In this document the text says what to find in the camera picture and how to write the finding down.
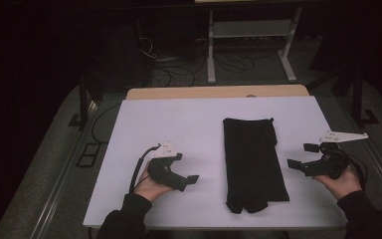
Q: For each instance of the person's right hand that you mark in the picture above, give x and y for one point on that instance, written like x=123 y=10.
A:
x=344 y=186

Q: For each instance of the black metal stand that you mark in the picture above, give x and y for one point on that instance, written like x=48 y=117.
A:
x=357 y=99
x=83 y=106

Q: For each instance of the person's left hand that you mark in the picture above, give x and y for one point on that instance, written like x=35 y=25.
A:
x=149 y=189

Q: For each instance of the black tank top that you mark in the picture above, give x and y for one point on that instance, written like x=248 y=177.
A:
x=252 y=166

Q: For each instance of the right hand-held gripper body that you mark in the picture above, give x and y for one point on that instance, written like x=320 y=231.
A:
x=335 y=162

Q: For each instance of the small round table grommet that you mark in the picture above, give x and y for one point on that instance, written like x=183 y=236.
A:
x=251 y=96

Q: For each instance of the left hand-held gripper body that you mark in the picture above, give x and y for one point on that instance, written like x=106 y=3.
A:
x=162 y=172

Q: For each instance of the white metal desk frame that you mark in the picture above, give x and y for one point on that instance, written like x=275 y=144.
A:
x=211 y=49

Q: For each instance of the white table cover sheet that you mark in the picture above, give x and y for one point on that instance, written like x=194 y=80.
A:
x=179 y=126

